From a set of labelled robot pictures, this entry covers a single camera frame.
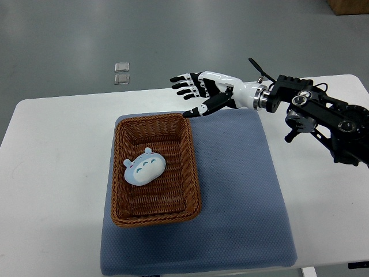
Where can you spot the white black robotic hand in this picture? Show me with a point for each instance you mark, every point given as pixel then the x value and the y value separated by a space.
pixel 223 90

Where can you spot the blue plush toy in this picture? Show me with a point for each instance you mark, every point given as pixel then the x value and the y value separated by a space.
pixel 144 168

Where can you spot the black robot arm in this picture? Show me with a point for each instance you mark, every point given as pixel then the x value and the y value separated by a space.
pixel 339 126

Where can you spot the brown wicker basket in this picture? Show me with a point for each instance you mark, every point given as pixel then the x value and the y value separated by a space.
pixel 172 197

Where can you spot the upper clear floor plate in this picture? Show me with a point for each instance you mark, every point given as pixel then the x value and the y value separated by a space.
pixel 122 67

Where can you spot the blue fabric mat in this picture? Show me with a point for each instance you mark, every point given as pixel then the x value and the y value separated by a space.
pixel 243 223

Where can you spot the white table leg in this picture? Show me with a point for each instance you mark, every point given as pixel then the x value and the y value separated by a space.
pixel 309 272

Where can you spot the black table bracket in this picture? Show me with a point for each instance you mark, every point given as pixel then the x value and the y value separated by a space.
pixel 358 265

